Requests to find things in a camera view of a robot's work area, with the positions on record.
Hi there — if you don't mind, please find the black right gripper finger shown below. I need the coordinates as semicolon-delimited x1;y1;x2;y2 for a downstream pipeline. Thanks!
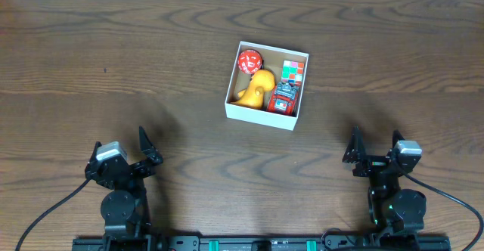
386;129;405;159
342;126;366;164

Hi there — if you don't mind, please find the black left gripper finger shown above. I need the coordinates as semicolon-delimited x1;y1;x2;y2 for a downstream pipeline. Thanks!
88;141;102;163
139;126;163;164

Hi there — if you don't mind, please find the red toy robot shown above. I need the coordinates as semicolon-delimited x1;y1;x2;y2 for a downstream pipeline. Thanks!
266;82;299;116

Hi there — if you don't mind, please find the multicoloured puzzle cube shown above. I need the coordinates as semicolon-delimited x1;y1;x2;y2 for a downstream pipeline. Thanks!
281;60;305;86

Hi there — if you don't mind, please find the white cardboard box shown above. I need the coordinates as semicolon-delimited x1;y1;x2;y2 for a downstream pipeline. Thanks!
225;41;309;130

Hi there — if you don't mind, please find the orange dinosaur toy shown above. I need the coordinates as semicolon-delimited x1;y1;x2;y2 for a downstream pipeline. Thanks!
231;70;275;110

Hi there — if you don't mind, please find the red number ball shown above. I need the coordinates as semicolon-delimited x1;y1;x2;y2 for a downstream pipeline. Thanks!
237;49;263;75

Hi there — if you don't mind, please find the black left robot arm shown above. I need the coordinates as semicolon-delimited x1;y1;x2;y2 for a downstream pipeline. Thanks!
85;127;163;250

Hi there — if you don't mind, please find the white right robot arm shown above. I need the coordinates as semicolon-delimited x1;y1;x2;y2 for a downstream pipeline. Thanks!
342;126;427;248

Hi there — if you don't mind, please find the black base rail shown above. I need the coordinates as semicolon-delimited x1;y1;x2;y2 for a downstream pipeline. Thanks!
72;230;451;251

